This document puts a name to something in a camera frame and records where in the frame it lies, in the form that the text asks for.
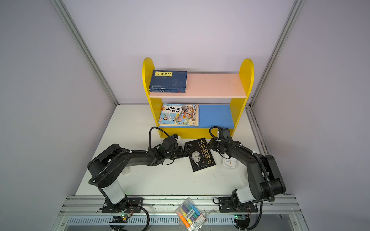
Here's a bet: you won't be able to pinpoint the black book gold lettering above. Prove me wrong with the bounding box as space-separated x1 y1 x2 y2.
185 138 216 172

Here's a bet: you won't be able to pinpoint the light blue thin book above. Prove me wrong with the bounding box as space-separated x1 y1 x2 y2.
159 104 199 127

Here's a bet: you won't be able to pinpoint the dark blue bottom book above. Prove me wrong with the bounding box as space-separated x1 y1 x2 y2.
149 70 188 90

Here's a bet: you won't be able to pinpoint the dark blue book yellow label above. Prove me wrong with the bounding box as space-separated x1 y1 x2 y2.
150 90 186 93

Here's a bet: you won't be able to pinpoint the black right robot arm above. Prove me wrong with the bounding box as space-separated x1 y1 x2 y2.
209 126 286 205

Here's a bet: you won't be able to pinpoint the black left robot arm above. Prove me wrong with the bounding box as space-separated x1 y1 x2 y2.
87 127 188 206

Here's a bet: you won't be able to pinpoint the yellow shelf pink blue boards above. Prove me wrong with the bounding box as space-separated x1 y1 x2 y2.
142 57 255 139

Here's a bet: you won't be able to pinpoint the small clear plastic box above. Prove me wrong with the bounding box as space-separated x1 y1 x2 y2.
121 167 131 176

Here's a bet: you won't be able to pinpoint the pack of coloured markers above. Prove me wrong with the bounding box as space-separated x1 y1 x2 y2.
175 197 206 231

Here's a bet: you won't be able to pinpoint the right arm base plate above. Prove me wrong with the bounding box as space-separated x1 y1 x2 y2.
213 196 258 213

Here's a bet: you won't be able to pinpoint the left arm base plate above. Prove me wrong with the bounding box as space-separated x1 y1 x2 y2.
99 196 144 213

